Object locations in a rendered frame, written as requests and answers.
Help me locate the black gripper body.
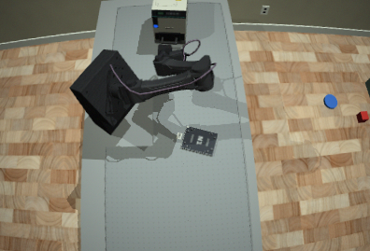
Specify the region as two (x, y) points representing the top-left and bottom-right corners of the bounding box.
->
(158, 45), (172, 54)

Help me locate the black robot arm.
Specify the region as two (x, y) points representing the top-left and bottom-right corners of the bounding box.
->
(106, 49), (214, 114)

